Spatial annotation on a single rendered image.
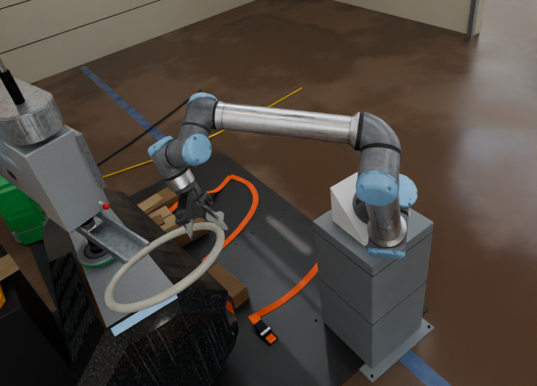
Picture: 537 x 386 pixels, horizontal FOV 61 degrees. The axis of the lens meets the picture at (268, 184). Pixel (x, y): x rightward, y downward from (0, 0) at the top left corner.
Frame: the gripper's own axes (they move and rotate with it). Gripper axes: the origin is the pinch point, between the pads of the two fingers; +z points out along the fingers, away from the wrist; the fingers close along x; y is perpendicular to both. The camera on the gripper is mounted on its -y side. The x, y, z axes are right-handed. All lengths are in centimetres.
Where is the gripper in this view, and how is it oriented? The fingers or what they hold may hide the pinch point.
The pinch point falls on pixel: (208, 236)
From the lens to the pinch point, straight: 160.1
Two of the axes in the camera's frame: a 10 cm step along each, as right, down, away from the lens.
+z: 4.2, 8.3, 3.6
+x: -8.7, 2.6, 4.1
